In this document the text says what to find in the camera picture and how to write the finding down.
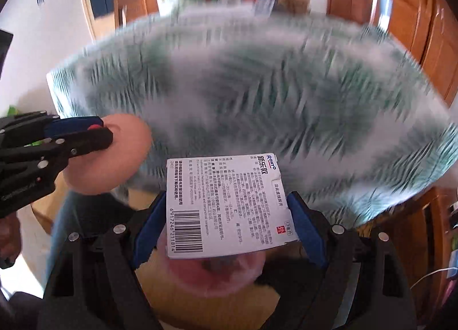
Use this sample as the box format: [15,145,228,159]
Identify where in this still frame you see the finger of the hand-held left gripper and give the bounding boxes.
[0,111,104,148]
[0,127,114,182]

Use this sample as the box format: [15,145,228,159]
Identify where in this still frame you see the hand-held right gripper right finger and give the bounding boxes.
[288,192,417,330]

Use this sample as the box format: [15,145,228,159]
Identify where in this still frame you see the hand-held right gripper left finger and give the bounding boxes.
[37,190,169,330]

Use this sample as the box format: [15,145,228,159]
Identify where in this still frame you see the peach round object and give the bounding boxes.
[66,113,154,195]

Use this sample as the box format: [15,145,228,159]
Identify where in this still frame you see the pink round container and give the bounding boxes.
[157,233,269,298]

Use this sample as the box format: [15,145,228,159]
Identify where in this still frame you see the white medicine box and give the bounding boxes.
[165,153,299,261]

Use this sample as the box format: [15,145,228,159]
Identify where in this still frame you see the silver blister pack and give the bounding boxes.
[254,0,278,16]

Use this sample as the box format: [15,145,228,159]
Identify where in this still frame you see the wooden chair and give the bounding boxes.
[114,0,148,27]

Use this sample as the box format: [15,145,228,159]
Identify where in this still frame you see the leaf print tablecloth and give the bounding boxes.
[46,4,458,225]

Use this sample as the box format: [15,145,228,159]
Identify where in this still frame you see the white cable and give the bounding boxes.
[410,267,449,289]

